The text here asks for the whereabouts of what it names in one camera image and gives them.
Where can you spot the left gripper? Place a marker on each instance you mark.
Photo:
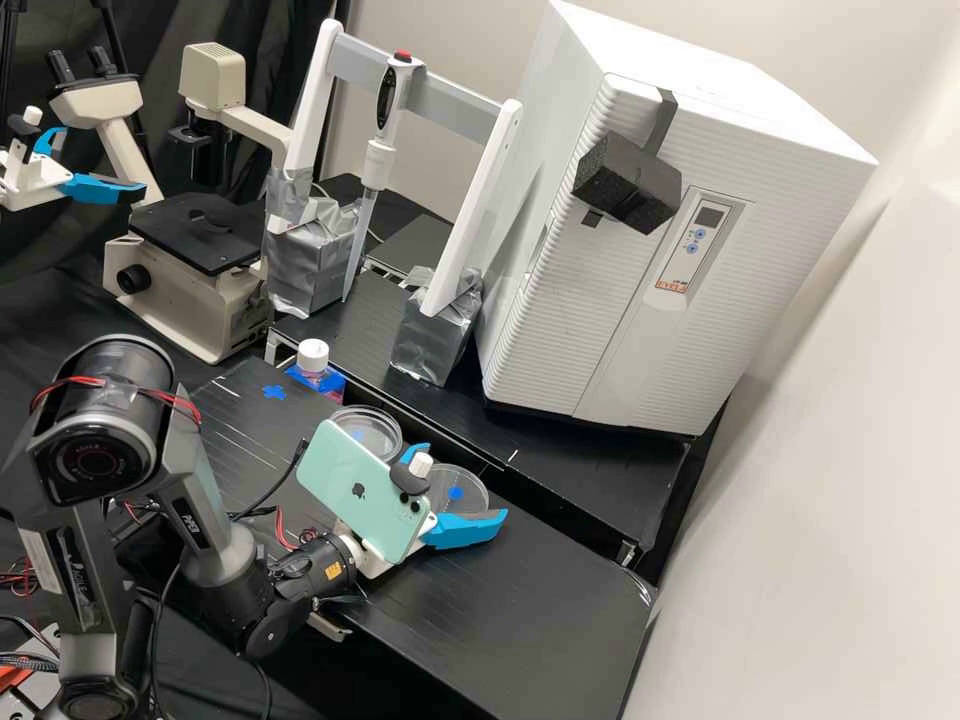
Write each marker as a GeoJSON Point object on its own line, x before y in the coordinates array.
{"type": "Point", "coordinates": [30, 184]}

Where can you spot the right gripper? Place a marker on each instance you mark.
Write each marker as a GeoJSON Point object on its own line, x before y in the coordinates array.
{"type": "Point", "coordinates": [367, 564]}

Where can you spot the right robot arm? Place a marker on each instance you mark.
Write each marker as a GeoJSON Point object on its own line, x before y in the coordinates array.
{"type": "Point", "coordinates": [187, 480]}

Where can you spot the petri dish lid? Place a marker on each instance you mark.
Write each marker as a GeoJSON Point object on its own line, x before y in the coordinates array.
{"type": "Point", "coordinates": [470, 484]}

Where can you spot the petri dish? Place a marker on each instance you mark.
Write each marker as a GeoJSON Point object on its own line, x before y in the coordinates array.
{"type": "Point", "coordinates": [375, 427]}

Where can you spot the black platform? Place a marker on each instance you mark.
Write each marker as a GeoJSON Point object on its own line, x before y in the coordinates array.
{"type": "Point", "coordinates": [487, 622]}
{"type": "Point", "coordinates": [600, 487]}
{"type": "Point", "coordinates": [360, 330]}

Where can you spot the blue bottle holder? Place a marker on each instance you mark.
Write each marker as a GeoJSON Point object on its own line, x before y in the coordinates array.
{"type": "Point", "coordinates": [330, 388]}

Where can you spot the cream microscope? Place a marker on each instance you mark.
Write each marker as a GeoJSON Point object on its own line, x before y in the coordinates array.
{"type": "Point", "coordinates": [187, 285]}

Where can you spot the small bottle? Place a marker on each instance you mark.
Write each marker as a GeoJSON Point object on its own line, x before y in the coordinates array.
{"type": "Point", "coordinates": [312, 360]}

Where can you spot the incubator door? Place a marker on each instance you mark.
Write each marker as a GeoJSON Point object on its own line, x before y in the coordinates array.
{"type": "Point", "coordinates": [600, 315]}

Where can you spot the black tray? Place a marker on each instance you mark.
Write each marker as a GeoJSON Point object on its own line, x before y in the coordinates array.
{"type": "Point", "coordinates": [409, 244]}

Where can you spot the pipette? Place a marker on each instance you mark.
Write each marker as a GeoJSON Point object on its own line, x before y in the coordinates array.
{"type": "Point", "coordinates": [391, 97]}

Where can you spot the white pipette stand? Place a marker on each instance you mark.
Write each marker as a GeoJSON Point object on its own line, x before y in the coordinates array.
{"type": "Point", "coordinates": [450, 112]}

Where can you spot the white incubator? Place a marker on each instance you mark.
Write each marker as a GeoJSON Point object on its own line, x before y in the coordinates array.
{"type": "Point", "coordinates": [720, 82]}

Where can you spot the right wrist camera phone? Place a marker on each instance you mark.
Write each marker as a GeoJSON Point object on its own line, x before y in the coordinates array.
{"type": "Point", "coordinates": [352, 487]}

